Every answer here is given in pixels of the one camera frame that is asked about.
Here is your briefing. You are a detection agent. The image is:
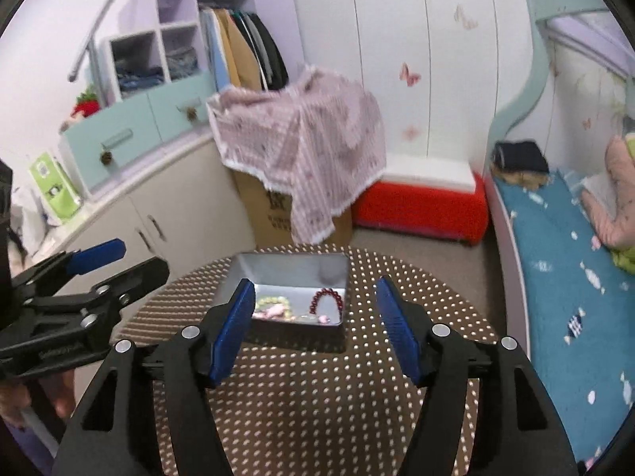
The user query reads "teal drawer unit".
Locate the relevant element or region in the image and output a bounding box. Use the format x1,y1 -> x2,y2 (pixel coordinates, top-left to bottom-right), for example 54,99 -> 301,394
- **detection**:
59,72 -> 216,196

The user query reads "hanging clothes row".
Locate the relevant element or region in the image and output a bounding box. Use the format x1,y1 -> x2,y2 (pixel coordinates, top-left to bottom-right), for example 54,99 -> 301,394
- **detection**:
199,6 -> 290,91

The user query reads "white plastic bag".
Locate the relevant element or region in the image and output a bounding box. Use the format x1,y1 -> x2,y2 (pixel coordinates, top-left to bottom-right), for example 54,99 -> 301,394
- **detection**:
11,186 -> 47,256

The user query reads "person's hand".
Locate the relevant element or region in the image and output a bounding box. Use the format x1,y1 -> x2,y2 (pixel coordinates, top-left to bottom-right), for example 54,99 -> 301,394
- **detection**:
0,373 -> 75,430

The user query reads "white flat box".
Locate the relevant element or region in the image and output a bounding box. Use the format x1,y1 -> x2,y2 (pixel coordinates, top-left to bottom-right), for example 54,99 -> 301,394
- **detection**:
381,154 -> 477,194

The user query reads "pink pearl charm keychain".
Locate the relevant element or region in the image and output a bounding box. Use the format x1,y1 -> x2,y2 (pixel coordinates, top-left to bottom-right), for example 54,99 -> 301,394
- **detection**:
252,304 -> 309,322

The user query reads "cream low cabinet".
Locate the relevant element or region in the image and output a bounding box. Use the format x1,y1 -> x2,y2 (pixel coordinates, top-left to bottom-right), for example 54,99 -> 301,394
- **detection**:
32,134 -> 255,294

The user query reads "red strawberry plush toy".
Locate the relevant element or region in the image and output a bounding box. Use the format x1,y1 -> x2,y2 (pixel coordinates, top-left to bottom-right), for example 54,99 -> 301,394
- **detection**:
59,85 -> 101,132

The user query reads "purple stair shelf unit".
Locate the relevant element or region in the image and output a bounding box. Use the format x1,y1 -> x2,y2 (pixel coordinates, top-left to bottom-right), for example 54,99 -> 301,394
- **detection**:
88,0 -> 304,113

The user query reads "brown polka dot tablecloth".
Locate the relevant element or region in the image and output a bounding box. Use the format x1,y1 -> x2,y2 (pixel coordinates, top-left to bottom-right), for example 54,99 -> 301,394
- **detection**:
113,244 -> 500,476

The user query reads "grey metal stair handrail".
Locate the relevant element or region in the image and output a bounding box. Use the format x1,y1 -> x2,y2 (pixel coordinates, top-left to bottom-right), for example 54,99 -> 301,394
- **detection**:
67,0 -> 116,107

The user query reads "pink checked cloth cover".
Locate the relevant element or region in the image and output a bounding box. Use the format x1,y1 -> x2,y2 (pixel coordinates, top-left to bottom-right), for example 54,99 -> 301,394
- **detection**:
207,67 -> 387,244

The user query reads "red upholstered bench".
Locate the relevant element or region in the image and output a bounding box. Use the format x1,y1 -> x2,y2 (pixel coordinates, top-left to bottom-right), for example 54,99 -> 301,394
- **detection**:
352,175 -> 490,246

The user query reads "brown cardboard box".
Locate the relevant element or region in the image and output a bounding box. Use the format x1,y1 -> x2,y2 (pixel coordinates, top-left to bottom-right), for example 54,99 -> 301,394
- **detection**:
231,167 -> 354,250

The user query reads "teal candy print bedsheet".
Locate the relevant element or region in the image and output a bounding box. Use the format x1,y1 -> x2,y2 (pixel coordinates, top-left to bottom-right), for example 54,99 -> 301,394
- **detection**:
493,172 -> 634,464

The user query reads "grey rectangular storage box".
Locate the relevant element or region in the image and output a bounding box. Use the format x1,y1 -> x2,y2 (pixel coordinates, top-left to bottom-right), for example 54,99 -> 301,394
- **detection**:
212,253 -> 350,353

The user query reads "green paper bag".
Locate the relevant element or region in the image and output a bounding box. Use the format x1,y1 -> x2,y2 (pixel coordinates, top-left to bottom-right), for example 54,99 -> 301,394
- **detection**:
29,152 -> 83,226

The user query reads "dark red bead bracelet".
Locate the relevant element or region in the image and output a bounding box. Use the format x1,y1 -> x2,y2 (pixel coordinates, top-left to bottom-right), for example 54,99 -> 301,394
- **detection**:
308,287 -> 347,316

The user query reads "white wardrobe with butterflies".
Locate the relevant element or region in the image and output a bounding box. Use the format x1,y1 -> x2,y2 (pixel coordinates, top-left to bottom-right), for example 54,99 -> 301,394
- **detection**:
295,0 -> 532,172

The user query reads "cream bead bracelet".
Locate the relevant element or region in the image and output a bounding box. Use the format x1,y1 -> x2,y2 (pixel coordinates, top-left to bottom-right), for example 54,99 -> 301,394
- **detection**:
255,294 -> 294,311

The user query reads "pink plush pillow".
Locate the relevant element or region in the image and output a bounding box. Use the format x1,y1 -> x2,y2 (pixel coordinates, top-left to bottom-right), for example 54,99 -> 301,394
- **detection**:
581,136 -> 624,249

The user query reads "teal bunk bed frame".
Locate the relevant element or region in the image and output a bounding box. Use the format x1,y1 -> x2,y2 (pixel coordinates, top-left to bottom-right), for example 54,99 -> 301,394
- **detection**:
487,0 -> 634,174

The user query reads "folded dark clothes stack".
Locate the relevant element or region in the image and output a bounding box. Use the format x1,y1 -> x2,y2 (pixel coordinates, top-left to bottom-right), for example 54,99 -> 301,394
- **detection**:
490,140 -> 550,190

